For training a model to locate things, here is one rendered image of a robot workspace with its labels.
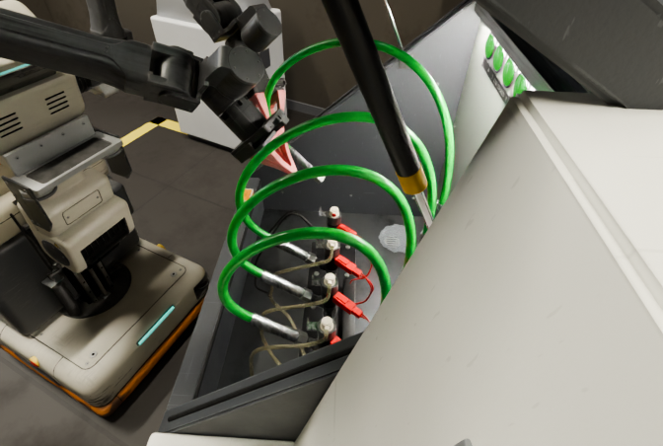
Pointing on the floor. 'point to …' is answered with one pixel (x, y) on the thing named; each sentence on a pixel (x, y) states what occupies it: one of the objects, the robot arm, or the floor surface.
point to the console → (524, 296)
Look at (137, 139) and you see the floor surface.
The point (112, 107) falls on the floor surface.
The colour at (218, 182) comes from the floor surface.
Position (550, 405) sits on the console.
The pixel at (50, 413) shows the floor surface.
